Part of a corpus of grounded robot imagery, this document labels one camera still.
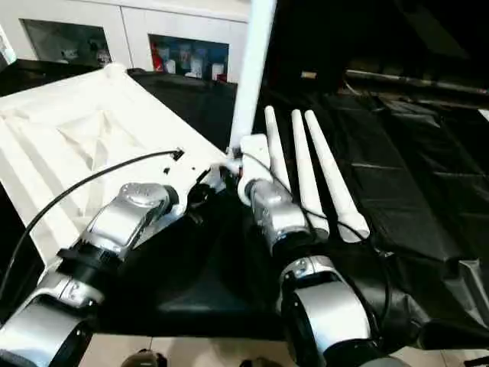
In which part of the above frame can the black low bench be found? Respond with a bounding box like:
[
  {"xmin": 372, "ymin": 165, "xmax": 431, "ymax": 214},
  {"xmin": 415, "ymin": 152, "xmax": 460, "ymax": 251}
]
[{"xmin": 344, "ymin": 67, "xmax": 489, "ymax": 102}]

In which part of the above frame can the white plastic table leg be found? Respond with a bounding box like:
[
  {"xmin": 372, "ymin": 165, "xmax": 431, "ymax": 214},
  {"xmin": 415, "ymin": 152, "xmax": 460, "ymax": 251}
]
[
  {"xmin": 228, "ymin": 0, "xmax": 278, "ymax": 155},
  {"xmin": 304, "ymin": 109, "xmax": 371, "ymax": 245},
  {"xmin": 290, "ymin": 109, "xmax": 331, "ymax": 239},
  {"xmin": 264, "ymin": 106, "xmax": 293, "ymax": 193}
]

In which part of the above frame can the white glass-door cabinet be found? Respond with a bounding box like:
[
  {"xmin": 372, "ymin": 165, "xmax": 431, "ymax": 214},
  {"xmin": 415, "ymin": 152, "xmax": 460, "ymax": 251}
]
[{"xmin": 0, "ymin": 0, "xmax": 254, "ymax": 83}]

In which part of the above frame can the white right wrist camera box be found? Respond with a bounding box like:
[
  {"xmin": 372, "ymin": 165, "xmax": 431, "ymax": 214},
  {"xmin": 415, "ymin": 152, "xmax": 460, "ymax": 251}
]
[{"xmin": 236, "ymin": 134, "xmax": 274, "ymax": 207}]

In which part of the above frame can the black plastic mat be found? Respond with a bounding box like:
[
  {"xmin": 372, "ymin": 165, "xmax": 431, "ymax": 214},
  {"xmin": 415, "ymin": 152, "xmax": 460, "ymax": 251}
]
[{"xmin": 0, "ymin": 61, "xmax": 489, "ymax": 349}]

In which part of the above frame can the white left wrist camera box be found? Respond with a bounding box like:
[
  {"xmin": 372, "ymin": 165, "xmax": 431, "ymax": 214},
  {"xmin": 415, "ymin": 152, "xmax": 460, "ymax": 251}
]
[{"xmin": 157, "ymin": 151, "xmax": 232, "ymax": 222}]

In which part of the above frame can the small red bottle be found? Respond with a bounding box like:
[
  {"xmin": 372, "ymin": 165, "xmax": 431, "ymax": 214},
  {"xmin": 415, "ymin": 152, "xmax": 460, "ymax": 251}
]
[{"xmin": 153, "ymin": 44, "xmax": 166, "ymax": 73}]

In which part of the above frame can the white plastic table top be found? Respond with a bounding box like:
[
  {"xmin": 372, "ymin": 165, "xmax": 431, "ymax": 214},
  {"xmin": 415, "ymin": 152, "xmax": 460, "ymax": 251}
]
[{"xmin": 0, "ymin": 64, "xmax": 247, "ymax": 265}]

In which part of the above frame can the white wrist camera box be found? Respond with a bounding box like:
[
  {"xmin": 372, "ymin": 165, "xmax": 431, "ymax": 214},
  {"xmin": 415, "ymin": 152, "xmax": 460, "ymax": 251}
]
[
  {"xmin": 157, "ymin": 151, "xmax": 232, "ymax": 222},
  {"xmin": 236, "ymin": 134, "xmax": 274, "ymax": 207}
]

